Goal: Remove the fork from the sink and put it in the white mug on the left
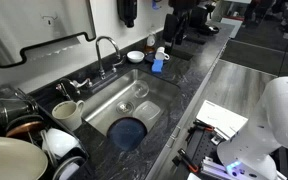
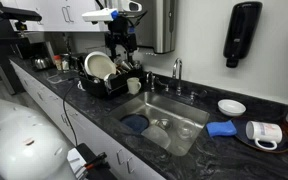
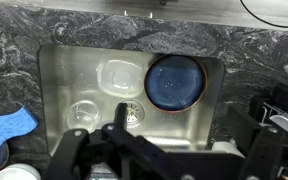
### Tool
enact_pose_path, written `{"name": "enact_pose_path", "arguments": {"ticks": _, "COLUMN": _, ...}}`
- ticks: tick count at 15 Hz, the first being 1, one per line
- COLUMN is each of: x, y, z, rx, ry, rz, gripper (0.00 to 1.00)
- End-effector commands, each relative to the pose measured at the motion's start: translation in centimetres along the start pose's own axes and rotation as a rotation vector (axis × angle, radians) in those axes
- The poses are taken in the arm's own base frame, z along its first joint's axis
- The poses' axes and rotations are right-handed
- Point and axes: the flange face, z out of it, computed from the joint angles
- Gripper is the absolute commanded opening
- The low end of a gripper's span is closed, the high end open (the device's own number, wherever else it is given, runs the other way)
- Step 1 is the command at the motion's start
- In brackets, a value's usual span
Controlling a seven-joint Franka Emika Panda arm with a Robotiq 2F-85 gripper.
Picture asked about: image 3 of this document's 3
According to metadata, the blue plate brown rim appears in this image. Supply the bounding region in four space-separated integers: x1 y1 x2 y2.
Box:
144 55 208 112

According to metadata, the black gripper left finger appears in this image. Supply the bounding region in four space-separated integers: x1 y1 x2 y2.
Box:
101 103 171 180

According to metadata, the blue sponge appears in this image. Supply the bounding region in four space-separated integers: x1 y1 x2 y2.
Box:
0 106 38 146

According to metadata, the black cable on wall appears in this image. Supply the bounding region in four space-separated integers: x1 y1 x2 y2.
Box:
239 0 288 29

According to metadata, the stainless steel sink basin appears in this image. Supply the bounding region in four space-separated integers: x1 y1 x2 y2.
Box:
39 45 225 154

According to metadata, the clear plastic food container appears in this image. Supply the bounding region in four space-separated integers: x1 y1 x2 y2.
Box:
96 50 155 98

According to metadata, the black dish drying rack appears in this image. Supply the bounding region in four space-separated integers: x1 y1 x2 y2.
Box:
249 84 288 134

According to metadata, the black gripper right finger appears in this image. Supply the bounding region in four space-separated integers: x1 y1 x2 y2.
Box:
225 106 283 180

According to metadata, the white bowl on counter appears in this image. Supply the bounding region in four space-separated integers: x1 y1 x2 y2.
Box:
0 163 41 180

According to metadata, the metal sink drain strainer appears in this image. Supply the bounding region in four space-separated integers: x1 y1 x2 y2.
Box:
122 100 145 128

